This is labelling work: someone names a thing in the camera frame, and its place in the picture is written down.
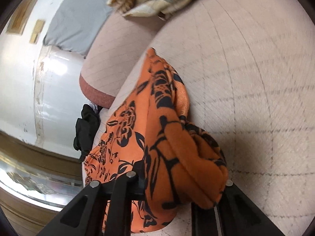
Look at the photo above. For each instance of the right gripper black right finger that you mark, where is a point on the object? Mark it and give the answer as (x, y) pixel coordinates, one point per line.
(235, 214)

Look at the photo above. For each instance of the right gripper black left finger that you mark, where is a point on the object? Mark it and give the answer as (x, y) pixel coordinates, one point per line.
(101, 208)

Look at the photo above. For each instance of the orange black floral garment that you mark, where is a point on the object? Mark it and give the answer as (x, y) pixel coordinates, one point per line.
(182, 162)

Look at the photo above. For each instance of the black clothes pile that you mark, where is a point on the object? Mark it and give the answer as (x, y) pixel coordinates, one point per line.
(85, 130)

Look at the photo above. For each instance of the wooden glass panel door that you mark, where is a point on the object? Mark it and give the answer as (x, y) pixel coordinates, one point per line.
(35, 184)

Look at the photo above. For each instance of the clear plastic bag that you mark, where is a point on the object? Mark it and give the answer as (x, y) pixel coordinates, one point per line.
(96, 108)

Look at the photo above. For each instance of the pink sofa bolster armrest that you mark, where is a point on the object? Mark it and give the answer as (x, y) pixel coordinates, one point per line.
(113, 54)

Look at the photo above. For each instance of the grey pillow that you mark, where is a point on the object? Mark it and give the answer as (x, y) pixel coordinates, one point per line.
(76, 24)

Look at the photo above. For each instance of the beige wall switch plate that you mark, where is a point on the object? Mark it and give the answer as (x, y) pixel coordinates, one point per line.
(38, 27)

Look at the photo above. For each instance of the beige wall panel box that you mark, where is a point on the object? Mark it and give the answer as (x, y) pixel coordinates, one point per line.
(20, 17)

